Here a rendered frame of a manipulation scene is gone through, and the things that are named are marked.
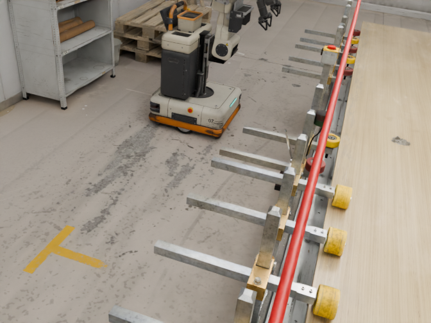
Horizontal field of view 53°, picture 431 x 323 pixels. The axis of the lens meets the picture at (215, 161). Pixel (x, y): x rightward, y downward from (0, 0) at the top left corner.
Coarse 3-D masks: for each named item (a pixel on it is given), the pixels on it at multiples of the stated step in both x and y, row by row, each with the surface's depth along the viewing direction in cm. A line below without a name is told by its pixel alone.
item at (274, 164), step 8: (224, 152) 190; (232, 152) 189; (240, 152) 190; (248, 160) 188; (256, 160) 187; (264, 160) 186; (272, 160) 186; (272, 168) 186; (280, 168) 185; (304, 168) 184; (304, 176) 183
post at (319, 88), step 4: (320, 84) 193; (316, 88) 192; (320, 88) 192; (316, 92) 193; (320, 92) 193; (316, 96) 194; (320, 96) 194; (316, 100) 195; (320, 100) 195; (312, 104) 197; (316, 104) 196; (312, 108) 198; (316, 108) 197; (312, 132) 204
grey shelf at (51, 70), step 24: (24, 0) 345; (48, 0) 338; (72, 0) 364; (96, 0) 423; (24, 24) 357; (48, 24) 349; (96, 24) 436; (24, 48) 369; (48, 48) 361; (72, 48) 378; (96, 48) 450; (24, 72) 382; (48, 72) 374; (72, 72) 426; (96, 72) 432; (24, 96) 396; (48, 96) 387
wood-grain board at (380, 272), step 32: (384, 32) 367; (416, 32) 377; (384, 64) 296; (416, 64) 303; (352, 96) 244; (384, 96) 248; (416, 96) 253; (352, 128) 210; (384, 128) 213; (416, 128) 217; (352, 160) 185; (384, 160) 187; (416, 160) 190; (352, 192) 165; (384, 192) 167; (416, 192) 169; (352, 224) 149; (384, 224) 150; (416, 224) 152; (320, 256) 134; (352, 256) 136; (384, 256) 137; (416, 256) 138; (352, 288) 125; (384, 288) 126; (416, 288) 127; (320, 320) 114; (352, 320) 115; (384, 320) 116; (416, 320) 117
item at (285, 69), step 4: (284, 68) 292; (288, 68) 292; (292, 68) 293; (288, 72) 293; (292, 72) 292; (296, 72) 291; (300, 72) 290; (304, 72) 289; (308, 72) 288; (312, 72) 289; (308, 76) 290; (312, 76) 289; (316, 76) 288; (320, 76) 287; (332, 76) 286; (332, 80) 286; (344, 80) 283; (344, 84) 284
